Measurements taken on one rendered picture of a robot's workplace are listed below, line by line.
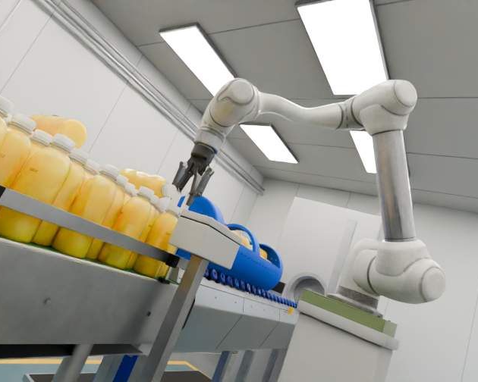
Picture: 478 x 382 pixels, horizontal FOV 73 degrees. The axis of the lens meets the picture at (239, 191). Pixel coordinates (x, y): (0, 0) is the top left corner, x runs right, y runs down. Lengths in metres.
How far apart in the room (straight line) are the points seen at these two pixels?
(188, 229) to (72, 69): 4.02
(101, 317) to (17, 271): 0.24
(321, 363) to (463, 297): 5.07
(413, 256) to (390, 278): 0.11
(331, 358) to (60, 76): 4.19
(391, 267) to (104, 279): 0.88
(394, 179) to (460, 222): 5.36
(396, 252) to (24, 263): 1.02
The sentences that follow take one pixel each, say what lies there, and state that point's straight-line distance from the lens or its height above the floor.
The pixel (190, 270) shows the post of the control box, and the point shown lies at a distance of 0.92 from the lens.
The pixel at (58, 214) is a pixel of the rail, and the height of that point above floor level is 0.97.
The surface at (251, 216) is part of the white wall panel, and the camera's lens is 7.57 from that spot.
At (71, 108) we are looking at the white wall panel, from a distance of 4.68.
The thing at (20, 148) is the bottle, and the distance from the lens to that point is 0.70.
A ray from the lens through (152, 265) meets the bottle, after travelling 0.94.
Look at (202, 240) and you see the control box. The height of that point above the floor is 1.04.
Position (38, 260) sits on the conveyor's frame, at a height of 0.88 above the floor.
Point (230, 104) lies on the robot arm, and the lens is 0.93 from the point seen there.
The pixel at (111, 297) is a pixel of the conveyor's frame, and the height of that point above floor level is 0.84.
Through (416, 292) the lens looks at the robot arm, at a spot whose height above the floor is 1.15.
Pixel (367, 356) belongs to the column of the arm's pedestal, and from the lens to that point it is 1.26.
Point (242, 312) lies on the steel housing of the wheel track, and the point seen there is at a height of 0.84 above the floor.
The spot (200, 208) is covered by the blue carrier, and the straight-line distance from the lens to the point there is 1.31.
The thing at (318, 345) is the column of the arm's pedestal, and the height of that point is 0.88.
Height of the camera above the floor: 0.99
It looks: 14 degrees up
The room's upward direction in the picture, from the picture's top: 22 degrees clockwise
